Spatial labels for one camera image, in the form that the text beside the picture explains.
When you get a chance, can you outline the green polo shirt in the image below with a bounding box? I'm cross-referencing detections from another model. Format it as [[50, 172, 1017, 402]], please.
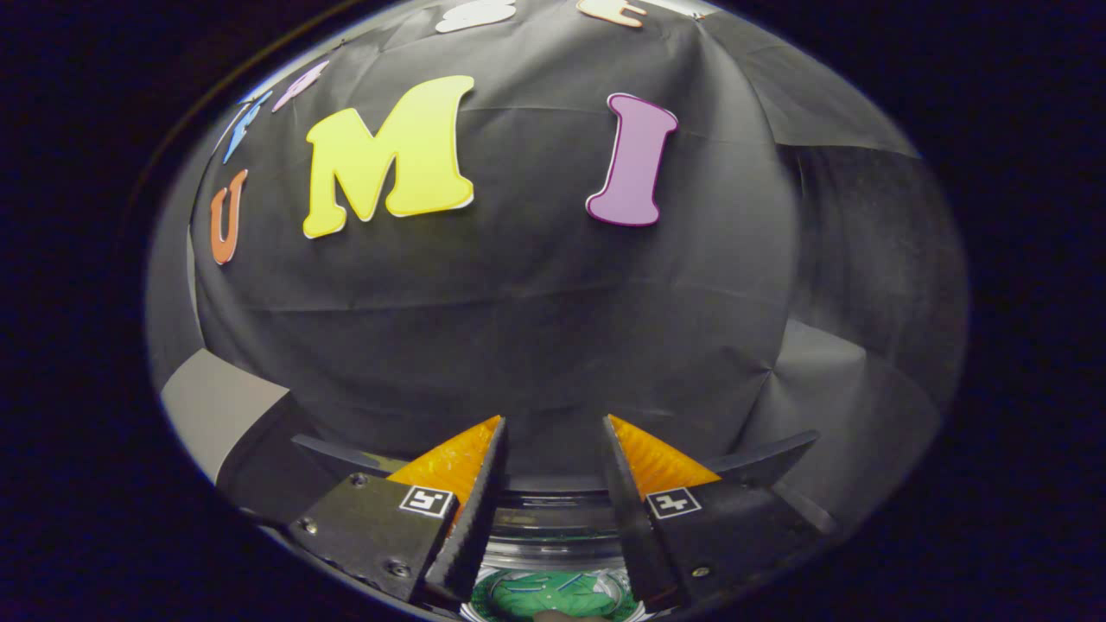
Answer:
[[471, 568, 642, 622]]

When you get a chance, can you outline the grey washing machine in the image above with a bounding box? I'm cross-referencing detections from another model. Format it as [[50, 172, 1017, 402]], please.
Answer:
[[458, 484, 841, 622]]

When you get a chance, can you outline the black backdrop cloth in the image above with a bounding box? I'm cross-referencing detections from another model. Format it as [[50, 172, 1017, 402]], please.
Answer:
[[144, 0, 969, 555]]

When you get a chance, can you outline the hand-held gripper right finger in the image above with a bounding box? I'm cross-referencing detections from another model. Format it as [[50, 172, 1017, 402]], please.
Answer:
[[601, 413, 840, 611]]

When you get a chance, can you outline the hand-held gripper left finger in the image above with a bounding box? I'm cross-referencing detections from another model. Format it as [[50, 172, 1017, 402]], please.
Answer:
[[289, 415, 510, 606]]

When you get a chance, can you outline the grey drawer cabinet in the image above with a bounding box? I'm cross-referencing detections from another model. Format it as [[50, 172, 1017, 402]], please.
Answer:
[[159, 347, 348, 524]]

